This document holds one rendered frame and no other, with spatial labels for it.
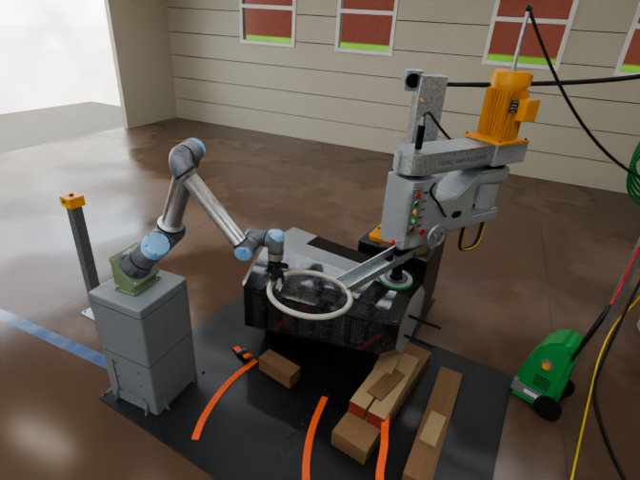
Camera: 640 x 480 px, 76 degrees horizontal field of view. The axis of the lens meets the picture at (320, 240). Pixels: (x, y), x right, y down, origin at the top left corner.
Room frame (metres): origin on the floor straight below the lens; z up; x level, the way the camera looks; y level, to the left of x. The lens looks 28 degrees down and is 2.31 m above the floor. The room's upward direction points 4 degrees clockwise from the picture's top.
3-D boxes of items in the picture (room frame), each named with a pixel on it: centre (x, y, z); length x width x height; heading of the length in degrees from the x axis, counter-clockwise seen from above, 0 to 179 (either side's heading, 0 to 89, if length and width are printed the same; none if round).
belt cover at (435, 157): (2.45, -0.80, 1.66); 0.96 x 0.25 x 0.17; 123
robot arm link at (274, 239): (2.01, 0.25, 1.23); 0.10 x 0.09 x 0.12; 77
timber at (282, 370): (2.22, 0.24, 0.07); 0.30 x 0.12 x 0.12; 56
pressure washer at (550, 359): (2.17, -1.67, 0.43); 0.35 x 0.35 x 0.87; 47
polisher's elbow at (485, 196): (2.62, -1.06, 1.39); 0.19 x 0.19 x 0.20
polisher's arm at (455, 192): (2.46, -0.85, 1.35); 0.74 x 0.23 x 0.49; 123
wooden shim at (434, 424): (1.74, -0.78, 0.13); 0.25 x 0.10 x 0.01; 150
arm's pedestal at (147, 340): (2.05, 1.08, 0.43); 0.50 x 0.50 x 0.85; 68
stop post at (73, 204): (2.81, 1.88, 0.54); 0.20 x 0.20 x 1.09; 62
